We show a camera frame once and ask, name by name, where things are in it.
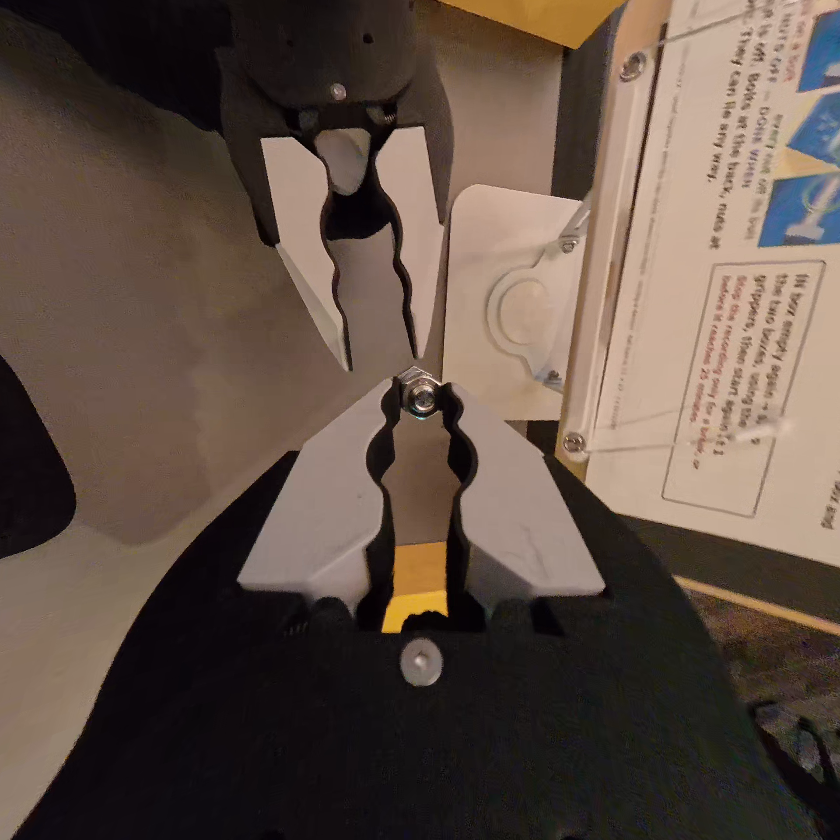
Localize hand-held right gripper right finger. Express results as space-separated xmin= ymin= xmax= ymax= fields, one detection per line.
xmin=440 ymin=382 xmax=607 ymax=623

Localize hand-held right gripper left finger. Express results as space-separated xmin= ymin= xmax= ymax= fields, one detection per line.
xmin=236 ymin=377 xmax=401 ymax=632

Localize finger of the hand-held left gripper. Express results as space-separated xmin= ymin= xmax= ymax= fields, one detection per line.
xmin=260 ymin=135 xmax=357 ymax=374
xmin=376 ymin=123 xmax=448 ymax=362

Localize steel hex bolt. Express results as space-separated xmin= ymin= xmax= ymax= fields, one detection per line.
xmin=395 ymin=367 xmax=441 ymax=421

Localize white sign stand base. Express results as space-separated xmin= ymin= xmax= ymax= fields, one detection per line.
xmin=443 ymin=185 xmax=592 ymax=421

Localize acrylic instruction sign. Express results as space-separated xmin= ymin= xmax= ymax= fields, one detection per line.
xmin=551 ymin=0 xmax=840 ymax=578

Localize black chair armrest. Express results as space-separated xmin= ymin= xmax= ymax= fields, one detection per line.
xmin=0 ymin=354 xmax=77 ymax=560

